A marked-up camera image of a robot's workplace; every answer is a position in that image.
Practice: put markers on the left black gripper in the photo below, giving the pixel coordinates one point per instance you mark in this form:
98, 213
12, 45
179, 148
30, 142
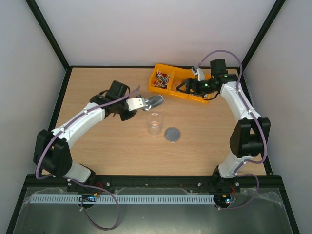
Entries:
124, 116

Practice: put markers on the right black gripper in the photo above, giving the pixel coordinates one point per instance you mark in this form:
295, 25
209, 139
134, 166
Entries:
190, 86

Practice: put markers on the yellow bin with lollipops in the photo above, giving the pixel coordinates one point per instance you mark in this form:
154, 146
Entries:
161, 78

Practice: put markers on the metal scoop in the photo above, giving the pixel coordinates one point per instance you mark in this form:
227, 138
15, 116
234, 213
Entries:
152, 102

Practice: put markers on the yellow bin with colourful candies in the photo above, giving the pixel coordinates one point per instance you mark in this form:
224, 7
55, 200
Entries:
200, 98

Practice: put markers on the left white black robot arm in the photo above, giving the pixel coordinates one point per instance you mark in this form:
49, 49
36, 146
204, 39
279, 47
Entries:
52, 154

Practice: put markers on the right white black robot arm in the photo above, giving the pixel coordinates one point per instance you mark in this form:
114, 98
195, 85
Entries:
248, 142

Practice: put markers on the clear plastic jar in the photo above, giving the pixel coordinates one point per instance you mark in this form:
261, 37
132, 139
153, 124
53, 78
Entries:
154, 123

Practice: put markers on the grey round jar lid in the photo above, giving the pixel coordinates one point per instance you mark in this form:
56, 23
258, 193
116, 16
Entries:
172, 134

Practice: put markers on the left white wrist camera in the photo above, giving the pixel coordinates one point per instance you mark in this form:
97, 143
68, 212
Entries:
135, 103

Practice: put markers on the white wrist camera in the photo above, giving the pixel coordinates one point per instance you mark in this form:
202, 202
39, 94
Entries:
197, 72
135, 103

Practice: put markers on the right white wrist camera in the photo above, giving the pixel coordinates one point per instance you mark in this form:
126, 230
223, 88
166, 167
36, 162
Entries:
197, 72

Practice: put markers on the grey slotted cable duct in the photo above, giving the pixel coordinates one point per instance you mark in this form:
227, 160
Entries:
123, 199

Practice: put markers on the black front mounting rail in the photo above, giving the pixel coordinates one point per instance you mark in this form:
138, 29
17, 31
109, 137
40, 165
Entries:
113, 183

